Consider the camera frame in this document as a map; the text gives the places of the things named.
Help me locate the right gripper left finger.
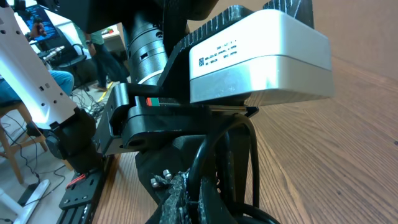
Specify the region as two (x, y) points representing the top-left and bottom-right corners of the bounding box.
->
(154, 169), (192, 223)

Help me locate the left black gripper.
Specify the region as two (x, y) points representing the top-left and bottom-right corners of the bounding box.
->
(93, 82), (261, 203)

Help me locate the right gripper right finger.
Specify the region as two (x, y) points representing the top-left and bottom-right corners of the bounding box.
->
(198, 177), (237, 224)

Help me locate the black cable bundle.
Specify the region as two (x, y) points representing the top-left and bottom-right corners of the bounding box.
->
(185, 113), (282, 224)

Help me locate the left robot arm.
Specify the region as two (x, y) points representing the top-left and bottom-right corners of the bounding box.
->
(1, 1), (259, 207)

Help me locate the standing person in background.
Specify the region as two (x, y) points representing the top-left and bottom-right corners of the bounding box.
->
(72, 22), (127, 91)

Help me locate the black office chair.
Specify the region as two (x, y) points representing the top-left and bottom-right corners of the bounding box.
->
(45, 44), (89, 91)

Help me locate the wooden stool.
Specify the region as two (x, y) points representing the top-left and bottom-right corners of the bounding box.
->
(1, 101), (49, 184)

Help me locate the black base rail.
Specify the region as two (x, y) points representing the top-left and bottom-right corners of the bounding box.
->
(57, 156), (114, 224)

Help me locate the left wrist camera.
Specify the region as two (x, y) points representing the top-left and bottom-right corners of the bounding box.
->
(157, 0), (336, 105)

